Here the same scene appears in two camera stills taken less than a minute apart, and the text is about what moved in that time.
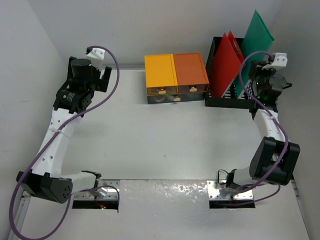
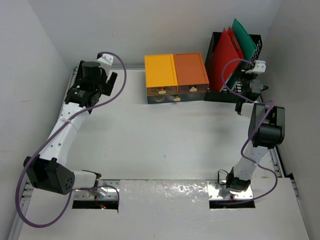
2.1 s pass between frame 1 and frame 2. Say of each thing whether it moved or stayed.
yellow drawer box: stayed
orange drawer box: stayed
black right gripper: moved
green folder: moved
